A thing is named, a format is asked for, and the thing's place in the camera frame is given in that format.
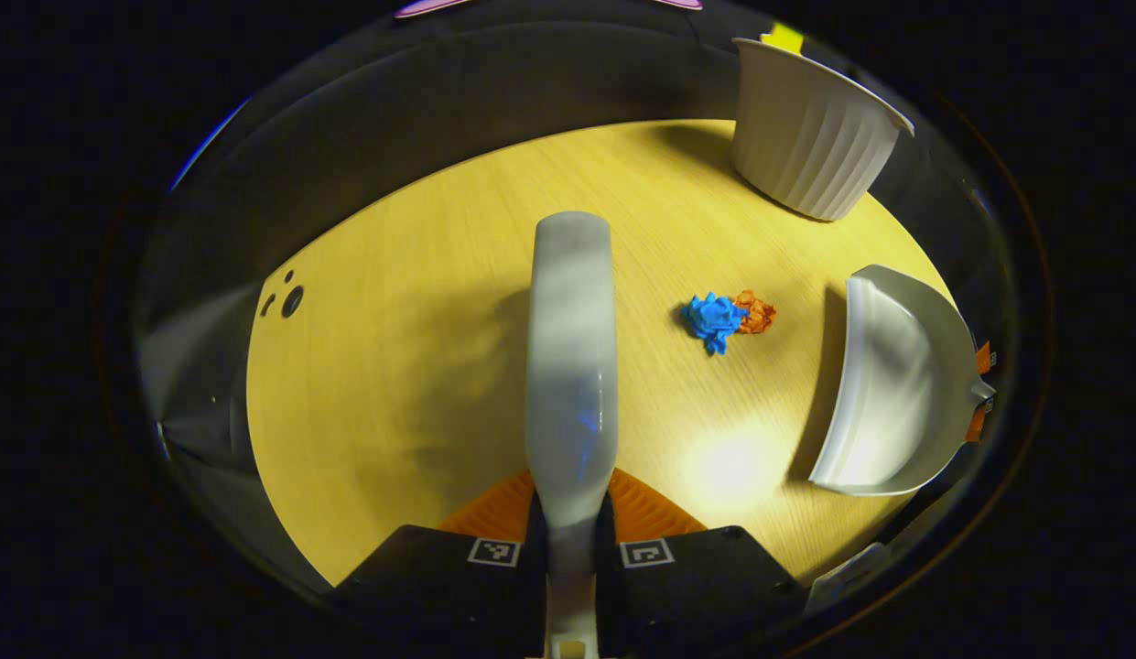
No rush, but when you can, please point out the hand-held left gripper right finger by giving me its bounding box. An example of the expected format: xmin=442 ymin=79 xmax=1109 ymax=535
xmin=595 ymin=468 xmax=808 ymax=659

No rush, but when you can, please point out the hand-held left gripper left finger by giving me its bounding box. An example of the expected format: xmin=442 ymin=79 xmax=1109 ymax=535
xmin=332 ymin=469 xmax=547 ymax=659

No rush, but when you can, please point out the white dustpan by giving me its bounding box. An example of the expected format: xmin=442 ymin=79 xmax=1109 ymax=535
xmin=807 ymin=264 xmax=998 ymax=498

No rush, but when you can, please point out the orange paper scrap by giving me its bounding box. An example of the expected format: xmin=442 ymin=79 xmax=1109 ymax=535
xmin=733 ymin=289 xmax=777 ymax=336

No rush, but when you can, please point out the blue paper scrap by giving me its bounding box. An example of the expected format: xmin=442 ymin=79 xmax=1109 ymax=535
xmin=682 ymin=291 xmax=751 ymax=357

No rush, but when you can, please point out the white ribbed garbage bin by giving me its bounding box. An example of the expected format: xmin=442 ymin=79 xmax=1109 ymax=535
xmin=730 ymin=37 xmax=915 ymax=223

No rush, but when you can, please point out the wooden desktop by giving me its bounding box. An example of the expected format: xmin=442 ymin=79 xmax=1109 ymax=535
xmin=245 ymin=118 xmax=958 ymax=588

